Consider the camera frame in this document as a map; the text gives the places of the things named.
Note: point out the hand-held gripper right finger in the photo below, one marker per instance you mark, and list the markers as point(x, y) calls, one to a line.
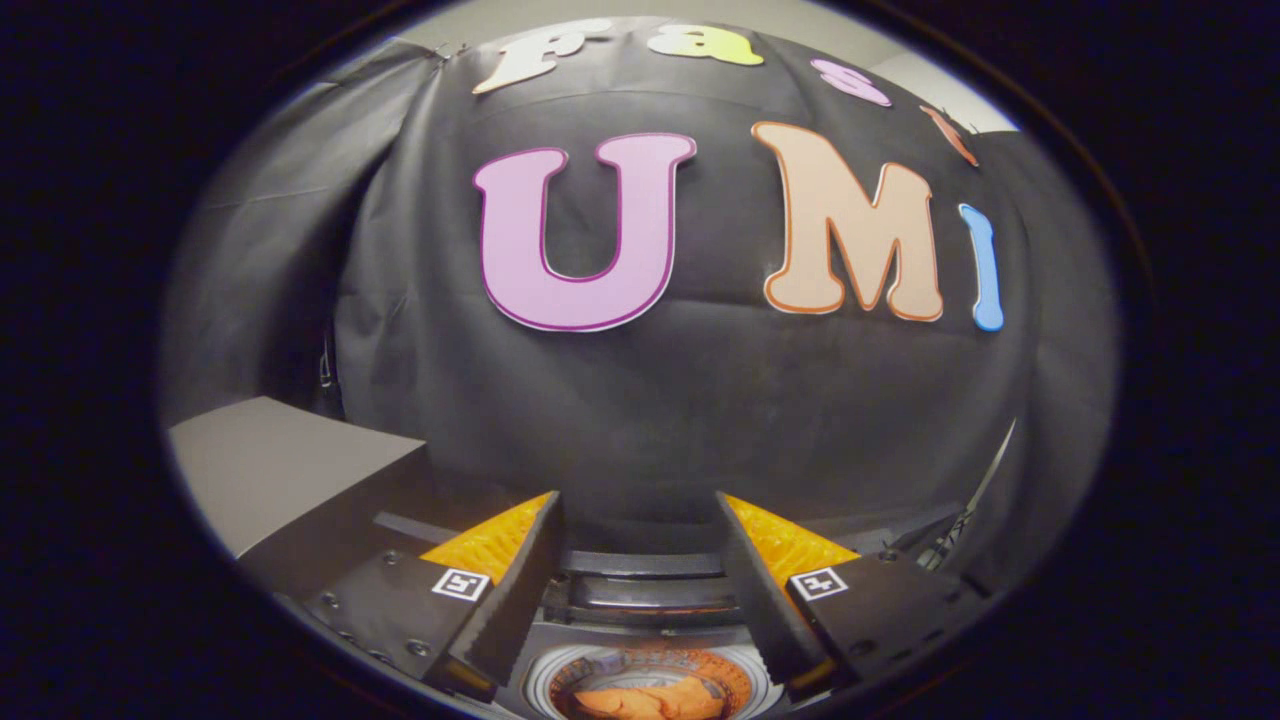
point(765, 600)

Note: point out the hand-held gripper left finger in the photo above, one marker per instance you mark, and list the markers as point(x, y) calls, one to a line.
point(515, 600)

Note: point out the grey washing machine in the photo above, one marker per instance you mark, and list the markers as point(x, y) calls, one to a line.
point(545, 685)

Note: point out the orange shirt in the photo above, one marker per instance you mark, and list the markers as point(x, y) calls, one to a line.
point(640, 705)

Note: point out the black backdrop cloth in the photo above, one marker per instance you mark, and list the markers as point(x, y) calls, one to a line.
point(700, 400)

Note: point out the beige and dark cabinet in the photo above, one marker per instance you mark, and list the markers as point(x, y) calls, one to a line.
point(260, 460)

